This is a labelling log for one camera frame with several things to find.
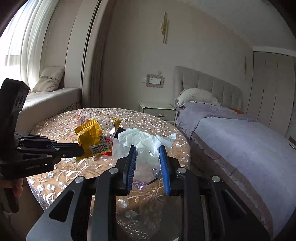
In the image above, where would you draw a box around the white plastic bag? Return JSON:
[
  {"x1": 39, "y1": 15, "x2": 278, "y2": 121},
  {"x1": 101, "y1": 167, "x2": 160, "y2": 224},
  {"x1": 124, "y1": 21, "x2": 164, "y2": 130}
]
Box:
[{"x1": 111, "y1": 128, "x2": 177, "y2": 185}]

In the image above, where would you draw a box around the yellow snack wrapper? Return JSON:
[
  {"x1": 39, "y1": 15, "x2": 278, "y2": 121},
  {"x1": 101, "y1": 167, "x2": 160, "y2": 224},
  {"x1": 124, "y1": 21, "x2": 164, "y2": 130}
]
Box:
[{"x1": 75, "y1": 118, "x2": 121, "y2": 160}]

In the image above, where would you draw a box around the person left hand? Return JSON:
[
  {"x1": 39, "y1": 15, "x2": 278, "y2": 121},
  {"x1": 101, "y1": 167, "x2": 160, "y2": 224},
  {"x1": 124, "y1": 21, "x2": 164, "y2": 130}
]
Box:
[{"x1": 0, "y1": 178, "x2": 23, "y2": 198}]

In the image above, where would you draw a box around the orange printed clear wrapper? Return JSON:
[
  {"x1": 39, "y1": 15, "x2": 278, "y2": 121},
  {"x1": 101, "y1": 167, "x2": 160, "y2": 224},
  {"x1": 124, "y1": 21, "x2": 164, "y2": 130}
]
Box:
[{"x1": 76, "y1": 109, "x2": 92, "y2": 126}]

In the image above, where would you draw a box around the white nightstand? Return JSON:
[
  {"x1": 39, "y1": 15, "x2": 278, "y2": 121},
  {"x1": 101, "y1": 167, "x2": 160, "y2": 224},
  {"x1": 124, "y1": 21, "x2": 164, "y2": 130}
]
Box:
[{"x1": 138, "y1": 101, "x2": 177, "y2": 125}]

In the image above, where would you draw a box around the beige window seat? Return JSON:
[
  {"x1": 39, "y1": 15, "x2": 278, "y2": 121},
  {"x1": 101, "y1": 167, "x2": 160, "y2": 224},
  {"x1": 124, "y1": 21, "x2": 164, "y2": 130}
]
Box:
[{"x1": 16, "y1": 88, "x2": 81, "y2": 133}]

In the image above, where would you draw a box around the white pillow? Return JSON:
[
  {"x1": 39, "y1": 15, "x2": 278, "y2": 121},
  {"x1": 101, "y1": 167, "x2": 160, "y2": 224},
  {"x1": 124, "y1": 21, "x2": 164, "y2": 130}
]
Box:
[{"x1": 176, "y1": 88, "x2": 222, "y2": 108}]

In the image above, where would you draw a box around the beige cushion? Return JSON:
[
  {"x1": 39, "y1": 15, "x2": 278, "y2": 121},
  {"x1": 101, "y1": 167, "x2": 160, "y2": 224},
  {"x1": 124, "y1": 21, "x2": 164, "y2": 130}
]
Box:
[{"x1": 32, "y1": 66, "x2": 65, "y2": 92}]

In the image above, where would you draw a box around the beige tufted headboard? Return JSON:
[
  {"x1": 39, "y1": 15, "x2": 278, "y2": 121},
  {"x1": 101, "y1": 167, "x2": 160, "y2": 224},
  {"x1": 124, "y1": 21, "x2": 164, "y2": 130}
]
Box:
[{"x1": 173, "y1": 66, "x2": 243, "y2": 110}]

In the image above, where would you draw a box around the bed with lilac cover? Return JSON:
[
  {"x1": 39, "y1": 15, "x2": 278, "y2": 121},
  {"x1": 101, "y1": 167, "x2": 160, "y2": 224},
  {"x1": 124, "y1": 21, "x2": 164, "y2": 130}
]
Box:
[{"x1": 176, "y1": 102, "x2": 295, "y2": 238}]

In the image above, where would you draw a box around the white curtain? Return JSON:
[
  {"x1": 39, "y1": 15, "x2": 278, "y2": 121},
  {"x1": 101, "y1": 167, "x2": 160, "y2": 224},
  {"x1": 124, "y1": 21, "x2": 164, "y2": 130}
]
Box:
[{"x1": 1, "y1": 0, "x2": 59, "y2": 89}]

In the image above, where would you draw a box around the white wardrobe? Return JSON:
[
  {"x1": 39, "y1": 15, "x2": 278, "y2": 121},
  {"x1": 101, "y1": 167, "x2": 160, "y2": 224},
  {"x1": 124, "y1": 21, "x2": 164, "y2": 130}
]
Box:
[{"x1": 247, "y1": 52, "x2": 295, "y2": 136}]

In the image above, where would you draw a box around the framed wall switch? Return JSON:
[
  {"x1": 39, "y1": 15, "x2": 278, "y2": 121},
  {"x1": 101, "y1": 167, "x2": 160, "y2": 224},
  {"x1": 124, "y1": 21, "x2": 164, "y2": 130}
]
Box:
[{"x1": 146, "y1": 74, "x2": 165, "y2": 88}]

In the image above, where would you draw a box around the gold wall lamp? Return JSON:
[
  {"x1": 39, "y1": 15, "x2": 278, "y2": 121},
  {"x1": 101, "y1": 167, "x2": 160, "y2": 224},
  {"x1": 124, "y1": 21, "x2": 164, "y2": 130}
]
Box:
[
  {"x1": 162, "y1": 12, "x2": 169, "y2": 44},
  {"x1": 243, "y1": 56, "x2": 247, "y2": 74}
]

